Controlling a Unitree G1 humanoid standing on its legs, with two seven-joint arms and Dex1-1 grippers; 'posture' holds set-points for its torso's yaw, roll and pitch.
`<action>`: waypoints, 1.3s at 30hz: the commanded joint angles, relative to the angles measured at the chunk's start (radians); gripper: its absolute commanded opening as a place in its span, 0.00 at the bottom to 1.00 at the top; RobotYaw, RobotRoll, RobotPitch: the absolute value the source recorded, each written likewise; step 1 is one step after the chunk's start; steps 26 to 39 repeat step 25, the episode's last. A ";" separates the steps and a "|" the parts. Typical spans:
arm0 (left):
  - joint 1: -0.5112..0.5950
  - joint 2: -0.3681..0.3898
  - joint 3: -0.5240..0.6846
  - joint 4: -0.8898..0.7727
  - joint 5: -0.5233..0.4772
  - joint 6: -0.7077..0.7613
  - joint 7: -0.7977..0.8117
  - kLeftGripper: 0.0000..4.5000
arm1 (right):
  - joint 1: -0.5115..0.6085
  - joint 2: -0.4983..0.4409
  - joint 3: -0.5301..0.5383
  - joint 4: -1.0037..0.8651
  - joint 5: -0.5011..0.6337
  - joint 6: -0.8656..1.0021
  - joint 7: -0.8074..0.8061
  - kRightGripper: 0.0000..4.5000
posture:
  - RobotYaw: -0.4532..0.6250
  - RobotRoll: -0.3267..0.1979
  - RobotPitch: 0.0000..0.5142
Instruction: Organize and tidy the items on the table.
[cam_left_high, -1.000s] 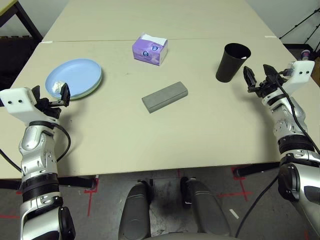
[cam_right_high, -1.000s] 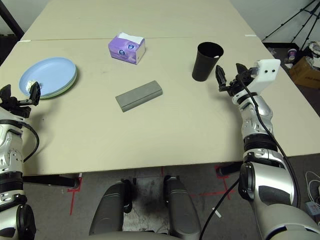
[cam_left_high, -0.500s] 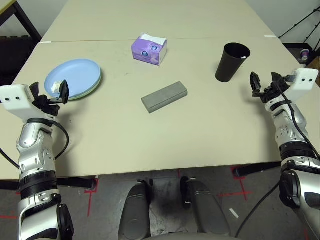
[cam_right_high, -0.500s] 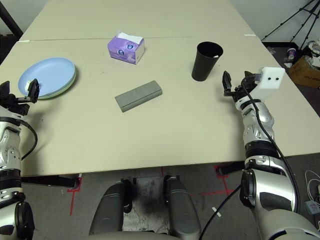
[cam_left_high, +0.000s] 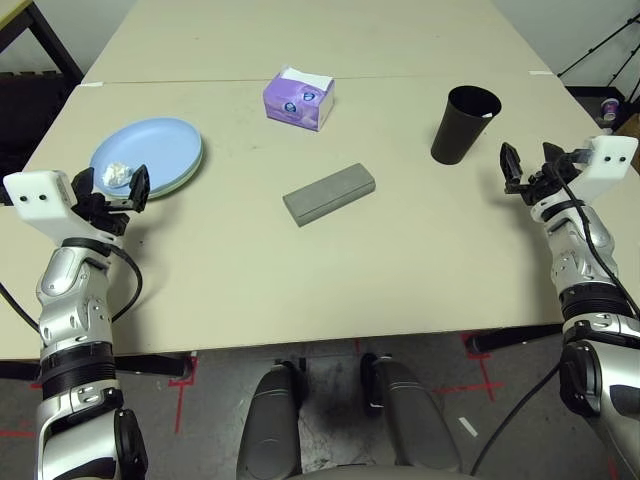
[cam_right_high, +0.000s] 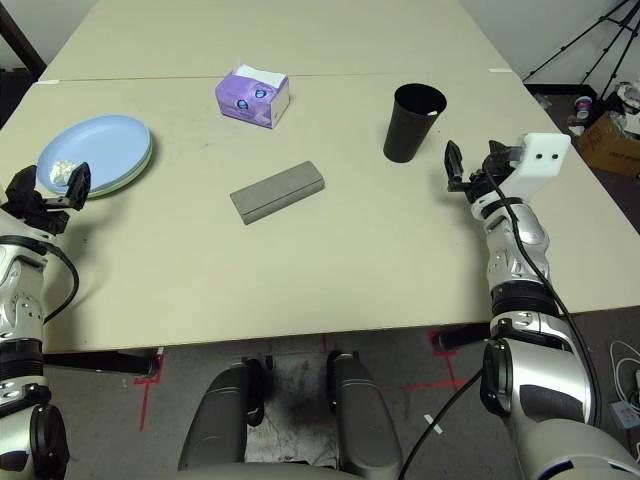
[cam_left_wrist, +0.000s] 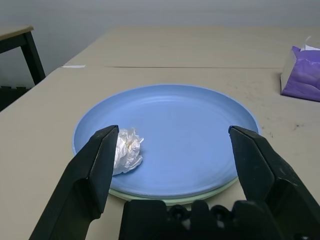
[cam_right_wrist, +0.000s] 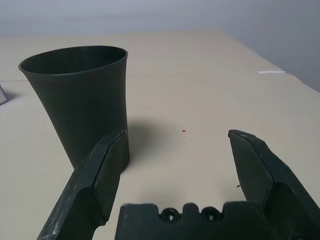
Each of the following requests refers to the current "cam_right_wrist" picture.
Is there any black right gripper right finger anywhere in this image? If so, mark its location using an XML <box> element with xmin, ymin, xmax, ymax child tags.
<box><xmin>227</xmin><ymin>129</ymin><xmax>320</xmax><ymax>240</ymax></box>

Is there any black plastic cup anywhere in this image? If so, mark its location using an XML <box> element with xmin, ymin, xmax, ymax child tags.
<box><xmin>17</xmin><ymin>45</ymin><xmax>130</xmax><ymax>173</ymax></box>

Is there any purple tissue pack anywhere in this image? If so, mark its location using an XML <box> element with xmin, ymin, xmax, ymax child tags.
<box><xmin>0</xmin><ymin>84</ymin><xmax>8</xmax><ymax>105</ymax></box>

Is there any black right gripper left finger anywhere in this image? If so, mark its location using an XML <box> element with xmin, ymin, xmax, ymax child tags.
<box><xmin>37</xmin><ymin>129</ymin><xmax>130</xmax><ymax>240</ymax></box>

